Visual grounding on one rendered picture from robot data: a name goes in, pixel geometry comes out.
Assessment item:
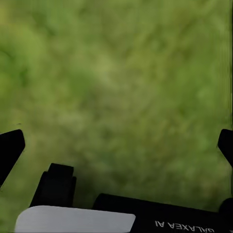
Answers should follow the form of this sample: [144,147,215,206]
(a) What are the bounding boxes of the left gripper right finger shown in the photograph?
[218,129,233,167]

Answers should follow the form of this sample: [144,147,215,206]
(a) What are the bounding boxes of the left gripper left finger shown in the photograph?
[0,129,25,188]

